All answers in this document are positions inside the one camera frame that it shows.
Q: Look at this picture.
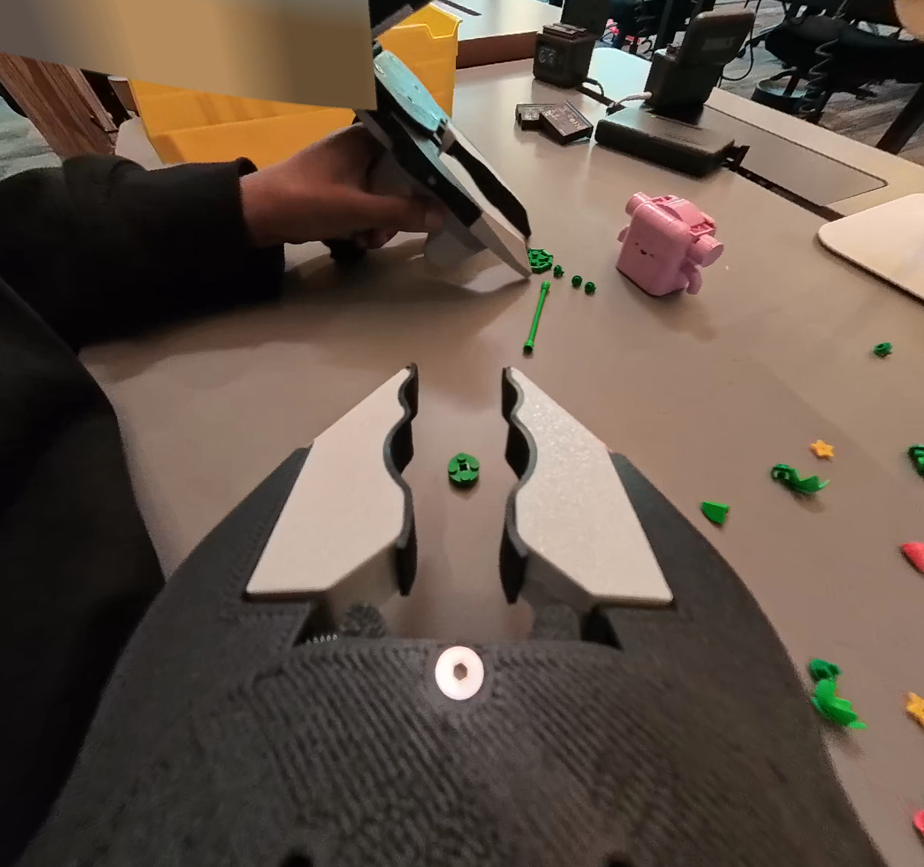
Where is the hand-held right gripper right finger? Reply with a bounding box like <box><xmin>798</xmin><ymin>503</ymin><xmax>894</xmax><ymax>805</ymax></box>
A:
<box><xmin>500</xmin><ymin>366</ymin><xmax>675</xmax><ymax>614</ymax></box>

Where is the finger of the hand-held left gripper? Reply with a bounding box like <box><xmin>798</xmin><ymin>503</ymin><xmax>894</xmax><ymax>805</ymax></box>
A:
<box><xmin>449</xmin><ymin>147</ymin><xmax>533</xmax><ymax>239</ymax></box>
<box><xmin>424</xmin><ymin>212</ymin><xmax>542</xmax><ymax>279</ymax></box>

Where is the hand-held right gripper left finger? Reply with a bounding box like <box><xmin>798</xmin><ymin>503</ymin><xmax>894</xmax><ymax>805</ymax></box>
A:
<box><xmin>245</xmin><ymin>363</ymin><xmax>420</xmax><ymax>608</ymax></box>

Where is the thin green rod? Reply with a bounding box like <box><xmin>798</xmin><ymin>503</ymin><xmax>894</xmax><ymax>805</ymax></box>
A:
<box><xmin>521</xmin><ymin>281</ymin><xmax>553</xmax><ymax>357</ymax></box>

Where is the person's left forearm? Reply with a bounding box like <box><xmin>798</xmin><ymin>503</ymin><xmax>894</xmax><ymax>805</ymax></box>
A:
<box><xmin>0</xmin><ymin>154</ymin><xmax>288</xmax><ymax>355</ymax></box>

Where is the person's left hand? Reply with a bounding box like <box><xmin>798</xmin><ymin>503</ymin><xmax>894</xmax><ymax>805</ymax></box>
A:
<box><xmin>240</xmin><ymin>125</ymin><xmax>447</xmax><ymax>250</ymax></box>

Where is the large black battery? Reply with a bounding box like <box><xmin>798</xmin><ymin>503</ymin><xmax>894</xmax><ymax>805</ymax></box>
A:
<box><xmin>538</xmin><ymin>102</ymin><xmax>595</xmax><ymax>146</ymax></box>

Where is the black charger case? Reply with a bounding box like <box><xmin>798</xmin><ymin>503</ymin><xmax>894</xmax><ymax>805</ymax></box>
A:
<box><xmin>533</xmin><ymin>24</ymin><xmax>600</xmax><ymax>88</ymax></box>

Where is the pink toy figure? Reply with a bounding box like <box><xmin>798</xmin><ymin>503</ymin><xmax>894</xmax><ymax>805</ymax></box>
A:
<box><xmin>616</xmin><ymin>192</ymin><xmax>725</xmax><ymax>298</ymax></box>

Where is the yellow plastic bin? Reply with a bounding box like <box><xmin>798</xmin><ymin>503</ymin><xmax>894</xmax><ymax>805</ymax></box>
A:
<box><xmin>130</xmin><ymin>4</ymin><xmax>463</xmax><ymax>168</ymax></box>

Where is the green curled leaves piece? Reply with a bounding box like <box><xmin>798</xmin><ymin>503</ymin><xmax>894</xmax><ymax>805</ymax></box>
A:
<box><xmin>769</xmin><ymin>464</ymin><xmax>831</xmax><ymax>496</ymax></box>

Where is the black standing device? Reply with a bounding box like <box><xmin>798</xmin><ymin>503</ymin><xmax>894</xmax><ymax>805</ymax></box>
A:
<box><xmin>644</xmin><ymin>9</ymin><xmax>757</xmax><ymax>124</ymax></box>

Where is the person's black jacket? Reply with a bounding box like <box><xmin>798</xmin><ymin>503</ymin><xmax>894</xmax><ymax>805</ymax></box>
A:
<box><xmin>0</xmin><ymin>275</ymin><xmax>170</xmax><ymax>867</ymax></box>

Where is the bright green leaves piece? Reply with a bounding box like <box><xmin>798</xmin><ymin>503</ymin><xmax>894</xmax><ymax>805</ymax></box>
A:
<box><xmin>810</xmin><ymin>679</ymin><xmax>867</xmax><ymax>731</ymax></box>

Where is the wooden furniture piece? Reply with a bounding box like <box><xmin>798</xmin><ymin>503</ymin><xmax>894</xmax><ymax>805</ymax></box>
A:
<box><xmin>0</xmin><ymin>51</ymin><xmax>134</xmax><ymax>160</ymax></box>

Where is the white flat board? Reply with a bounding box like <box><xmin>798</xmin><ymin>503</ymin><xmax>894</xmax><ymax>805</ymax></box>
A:
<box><xmin>818</xmin><ymin>193</ymin><xmax>924</xmax><ymax>302</ymax></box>

